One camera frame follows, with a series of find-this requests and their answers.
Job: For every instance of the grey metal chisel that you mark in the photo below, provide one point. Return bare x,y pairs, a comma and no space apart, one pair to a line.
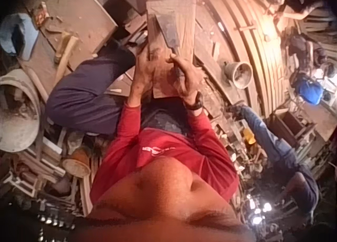
168,34

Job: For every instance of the small yellow container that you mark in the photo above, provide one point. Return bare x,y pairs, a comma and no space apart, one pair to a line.
249,136

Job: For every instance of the open wooden box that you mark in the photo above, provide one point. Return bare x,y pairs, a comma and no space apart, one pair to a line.
295,126

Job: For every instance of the orange round bowl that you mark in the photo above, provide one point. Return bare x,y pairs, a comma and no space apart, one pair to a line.
77,161

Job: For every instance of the grey metal cup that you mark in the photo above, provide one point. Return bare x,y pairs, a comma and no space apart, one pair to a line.
238,75

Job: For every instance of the heap of wood offcuts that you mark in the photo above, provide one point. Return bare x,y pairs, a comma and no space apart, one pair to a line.
37,173

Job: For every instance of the wooden work board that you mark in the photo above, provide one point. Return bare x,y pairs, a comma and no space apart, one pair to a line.
84,18

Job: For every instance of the long wooden plank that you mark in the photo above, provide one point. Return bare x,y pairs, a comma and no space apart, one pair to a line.
172,5

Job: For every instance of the person's legs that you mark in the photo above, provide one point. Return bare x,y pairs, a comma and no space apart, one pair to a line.
87,100

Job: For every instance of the small red packet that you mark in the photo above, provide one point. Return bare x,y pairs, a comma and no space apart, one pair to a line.
41,14

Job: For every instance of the black wrist band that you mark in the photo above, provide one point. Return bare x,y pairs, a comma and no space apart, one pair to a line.
195,101

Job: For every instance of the person's right hand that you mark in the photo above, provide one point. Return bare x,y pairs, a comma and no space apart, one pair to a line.
188,80

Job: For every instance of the large grey bucket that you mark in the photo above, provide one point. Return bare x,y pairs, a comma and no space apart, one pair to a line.
18,113

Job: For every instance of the blue cloth bag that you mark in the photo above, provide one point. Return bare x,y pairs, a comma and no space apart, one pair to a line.
15,36

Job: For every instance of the stack of long wooden slats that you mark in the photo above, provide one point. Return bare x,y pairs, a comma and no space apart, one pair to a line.
252,36

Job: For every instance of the person's left hand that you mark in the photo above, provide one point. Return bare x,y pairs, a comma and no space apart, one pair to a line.
141,73

